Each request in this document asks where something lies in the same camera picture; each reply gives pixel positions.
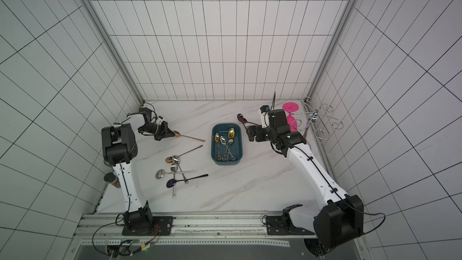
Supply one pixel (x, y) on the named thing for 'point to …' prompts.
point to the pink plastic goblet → (292, 107)
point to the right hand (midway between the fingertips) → (249, 128)
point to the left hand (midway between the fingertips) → (174, 134)
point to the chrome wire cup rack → (317, 115)
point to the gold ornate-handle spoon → (217, 137)
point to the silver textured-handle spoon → (174, 195)
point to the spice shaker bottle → (110, 178)
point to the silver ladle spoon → (161, 173)
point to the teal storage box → (227, 143)
